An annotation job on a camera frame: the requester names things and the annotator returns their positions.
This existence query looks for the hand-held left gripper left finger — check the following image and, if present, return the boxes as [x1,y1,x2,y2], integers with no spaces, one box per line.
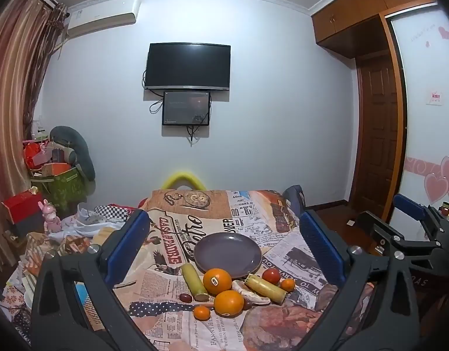
[30,208,163,351]

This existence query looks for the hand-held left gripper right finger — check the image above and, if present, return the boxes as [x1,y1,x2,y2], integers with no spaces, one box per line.
[299,210,421,351]

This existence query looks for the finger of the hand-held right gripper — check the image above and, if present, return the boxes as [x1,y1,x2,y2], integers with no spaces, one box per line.
[393,194,441,244]
[356,210,404,256]

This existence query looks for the red tomato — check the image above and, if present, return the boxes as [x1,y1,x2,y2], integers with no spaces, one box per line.
[262,268,281,285]

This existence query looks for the yellow-green sugarcane piece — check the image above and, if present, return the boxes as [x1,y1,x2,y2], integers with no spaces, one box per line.
[244,273,288,305]
[181,263,209,301]

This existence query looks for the large orange with sticker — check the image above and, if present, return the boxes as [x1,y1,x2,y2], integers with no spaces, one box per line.
[214,290,245,317]
[203,268,233,297]

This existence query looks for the black white checkered cloth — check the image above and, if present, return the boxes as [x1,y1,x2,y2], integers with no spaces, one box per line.
[95,205,133,222]

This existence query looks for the brown wooden door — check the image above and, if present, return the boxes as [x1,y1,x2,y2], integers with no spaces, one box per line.
[356,53,402,220]

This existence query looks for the pink bunny toy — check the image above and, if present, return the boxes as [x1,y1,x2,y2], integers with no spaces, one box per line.
[38,199,62,233]

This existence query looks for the green storage box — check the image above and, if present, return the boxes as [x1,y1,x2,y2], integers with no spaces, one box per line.
[31,166,87,209]

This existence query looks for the yellow foam loop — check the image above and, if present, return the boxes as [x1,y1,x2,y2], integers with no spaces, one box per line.
[162,170,208,191]

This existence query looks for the orange cardboard box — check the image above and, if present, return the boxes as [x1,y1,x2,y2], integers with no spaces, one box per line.
[42,163,71,177]

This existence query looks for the grey plush toy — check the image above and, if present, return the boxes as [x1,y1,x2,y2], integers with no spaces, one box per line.
[49,126,96,182]

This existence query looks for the pink white sticker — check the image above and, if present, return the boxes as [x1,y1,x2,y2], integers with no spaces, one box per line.
[425,88,445,106]

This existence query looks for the red box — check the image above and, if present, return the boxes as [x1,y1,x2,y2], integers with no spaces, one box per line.
[1,190,46,238]

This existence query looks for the printed blanket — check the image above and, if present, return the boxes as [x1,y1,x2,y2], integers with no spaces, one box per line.
[0,188,379,351]

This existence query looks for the red gift bag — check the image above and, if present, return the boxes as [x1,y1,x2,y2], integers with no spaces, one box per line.
[23,141,51,169]

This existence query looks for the small black monitor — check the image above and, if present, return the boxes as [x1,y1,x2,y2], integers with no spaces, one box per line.
[162,91,211,126]

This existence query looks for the striped brown curtain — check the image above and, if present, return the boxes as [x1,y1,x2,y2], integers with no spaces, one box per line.
[0,0,68,293]

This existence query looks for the wooden wardrobe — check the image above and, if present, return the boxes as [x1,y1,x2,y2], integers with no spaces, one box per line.
[311,0,449,242]

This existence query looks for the white air conditioner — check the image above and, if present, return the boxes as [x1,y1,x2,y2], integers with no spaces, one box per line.
[65,0,142,39]

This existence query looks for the black wall television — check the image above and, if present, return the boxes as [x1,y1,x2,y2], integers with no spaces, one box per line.
[144,43,231,91]

